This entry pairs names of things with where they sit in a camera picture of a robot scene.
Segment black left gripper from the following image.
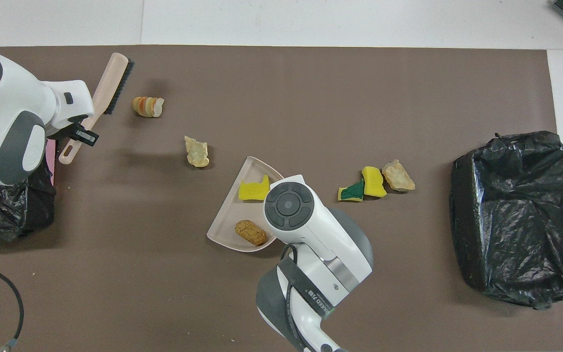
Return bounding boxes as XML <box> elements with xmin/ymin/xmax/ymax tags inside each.
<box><xmin>47</xmin><ymin>115</ymin><xmax>100</xmax><ymax>147</ymax></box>

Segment beige hand brush black bristles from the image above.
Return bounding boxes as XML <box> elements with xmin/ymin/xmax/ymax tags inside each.
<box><xmin>58</xmin><ymin>52</ymin><xmax>134</xmax><ymax>165</ymax></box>

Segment orange striped trash piece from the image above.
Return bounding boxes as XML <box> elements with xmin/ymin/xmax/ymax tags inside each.
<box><xmin>132</xmin><ymin>96</ymin><xmax>165</xmax><ymax>118</ymax></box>

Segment beige crumbly trash chunk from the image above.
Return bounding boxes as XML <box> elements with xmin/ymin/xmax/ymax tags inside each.
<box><xmin>184</xmin><ymin>136</ymin><xmax>210</xmax><ymax>168</ymax></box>

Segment beige plastic dustpan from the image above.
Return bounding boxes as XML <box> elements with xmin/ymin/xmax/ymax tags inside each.
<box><xmin>206</xmin><ymin>156</ymin><xmax>286</xmax><ymax>253</ymax></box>

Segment notched yellow sponge piece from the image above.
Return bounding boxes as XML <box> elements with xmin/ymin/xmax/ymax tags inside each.
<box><xmin>238</xmin><ymin>175</ymin><xmax>271</xmax><ymax>201</ymax></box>

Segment brown round bread piece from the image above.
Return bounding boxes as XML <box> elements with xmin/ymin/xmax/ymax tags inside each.
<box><xmin>235</xmin><ymin>220</ymin><xmax>268</xmax><ymax>246</ymax></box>

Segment green and yellow sponge piece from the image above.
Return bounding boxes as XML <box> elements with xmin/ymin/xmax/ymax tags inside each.
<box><xmin>337</xmin><ymin>179</ymin><xmax>365</xmax><ymax>202</ymax></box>

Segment beige layered trash chunk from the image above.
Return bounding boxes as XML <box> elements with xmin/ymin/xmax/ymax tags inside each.
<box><xmin>382</xmin><ymin>159</ymin><xmax>416</xmax><ymax>192</ymax></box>

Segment pink plastic bin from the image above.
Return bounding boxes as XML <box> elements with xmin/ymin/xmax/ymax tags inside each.
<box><xmin>47</xmin><ymin>139</ymin><xmax>56</xmax><ymax>186</ymax></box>

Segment black trash bag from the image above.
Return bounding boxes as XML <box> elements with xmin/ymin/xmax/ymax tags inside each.
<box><xmin>0</xmin><ymin>139</ymin><xmax>57</xmax><ymax>241</ymax></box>

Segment black bag lined bin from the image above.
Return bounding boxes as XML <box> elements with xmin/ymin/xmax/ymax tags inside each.
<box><xmin>450</xmin><ymin>131</ymin><xmax>563</xmax><ymax>309</ymax></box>

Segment brown table mat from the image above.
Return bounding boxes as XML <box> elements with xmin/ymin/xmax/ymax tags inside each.
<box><xmin>0</xmin><ymin>45</ymin><xmax>563</xmax><ymax>352</ymax></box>

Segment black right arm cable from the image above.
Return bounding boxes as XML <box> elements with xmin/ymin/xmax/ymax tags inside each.
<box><xmin>280</xmin><ymin>243</ymin><xmax>321</xmax><ymax>352</ymax></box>

